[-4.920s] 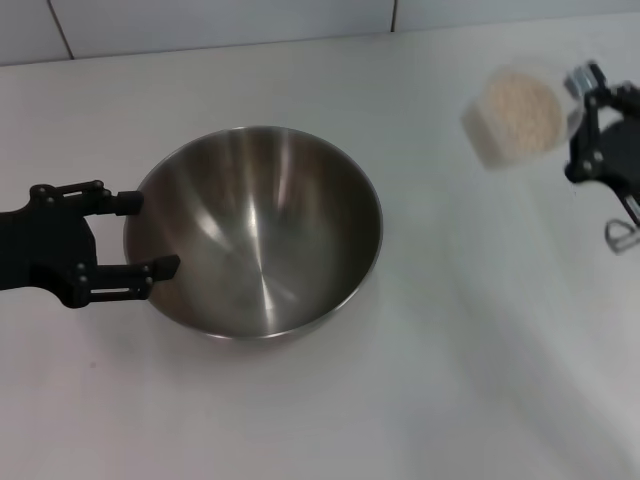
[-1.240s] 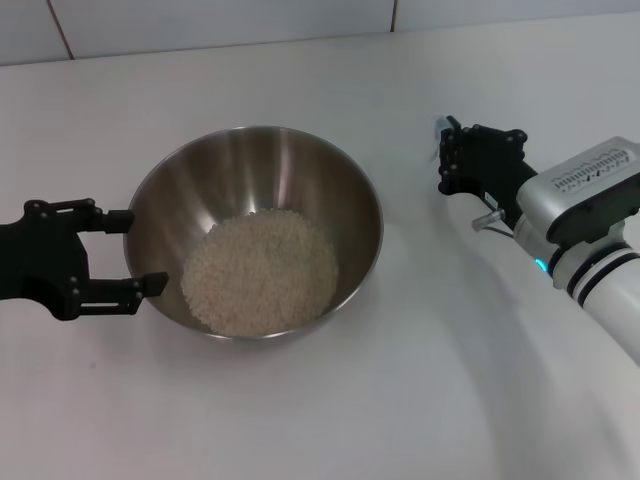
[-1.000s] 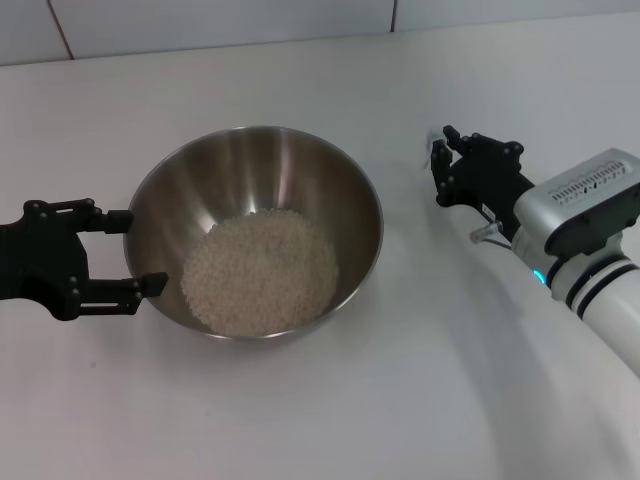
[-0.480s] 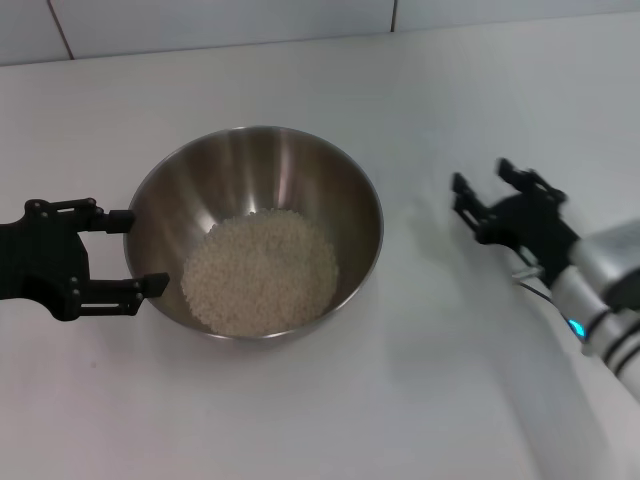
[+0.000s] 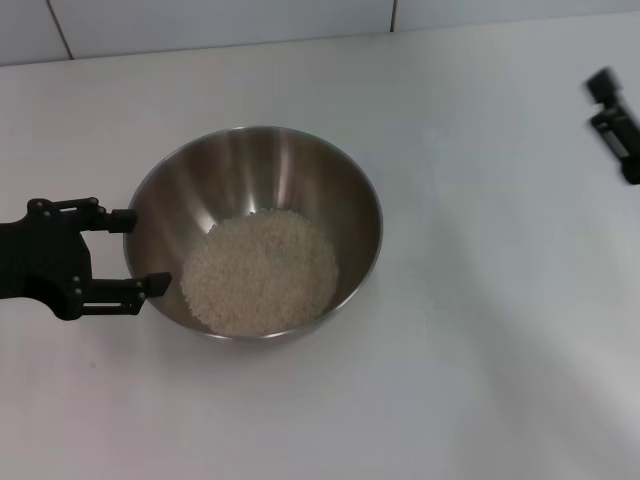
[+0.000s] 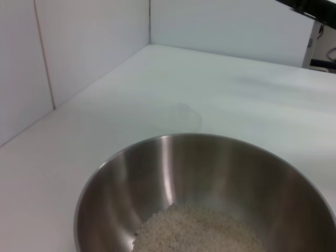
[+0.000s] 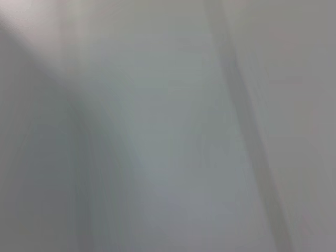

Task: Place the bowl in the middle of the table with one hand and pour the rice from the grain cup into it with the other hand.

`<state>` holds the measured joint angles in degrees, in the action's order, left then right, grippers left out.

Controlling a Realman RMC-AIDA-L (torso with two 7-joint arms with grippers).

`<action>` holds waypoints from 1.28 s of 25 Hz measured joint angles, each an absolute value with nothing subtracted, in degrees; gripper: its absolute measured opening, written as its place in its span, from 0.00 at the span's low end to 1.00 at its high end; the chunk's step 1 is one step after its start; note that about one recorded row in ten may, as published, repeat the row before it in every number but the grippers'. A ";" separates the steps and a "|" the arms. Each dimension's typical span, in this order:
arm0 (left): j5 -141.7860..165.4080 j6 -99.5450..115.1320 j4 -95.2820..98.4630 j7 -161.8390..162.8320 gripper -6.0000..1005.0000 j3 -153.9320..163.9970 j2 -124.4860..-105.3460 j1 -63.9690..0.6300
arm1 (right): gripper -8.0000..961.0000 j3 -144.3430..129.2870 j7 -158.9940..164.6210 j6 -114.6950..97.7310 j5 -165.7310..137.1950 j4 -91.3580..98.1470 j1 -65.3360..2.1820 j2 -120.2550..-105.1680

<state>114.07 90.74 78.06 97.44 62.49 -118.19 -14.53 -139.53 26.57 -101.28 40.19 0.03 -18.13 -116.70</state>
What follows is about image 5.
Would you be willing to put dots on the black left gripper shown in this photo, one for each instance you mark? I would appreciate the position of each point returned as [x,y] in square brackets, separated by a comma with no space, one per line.
[45,260]

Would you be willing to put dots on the white rice grains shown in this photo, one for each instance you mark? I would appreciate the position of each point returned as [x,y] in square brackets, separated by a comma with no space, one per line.
[260,275]

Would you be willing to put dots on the stainless steel mixing bowl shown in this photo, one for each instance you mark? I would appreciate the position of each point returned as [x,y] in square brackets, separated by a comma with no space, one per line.
[300,175]

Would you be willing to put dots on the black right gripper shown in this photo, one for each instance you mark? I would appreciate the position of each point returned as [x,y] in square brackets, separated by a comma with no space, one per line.
[631,174]

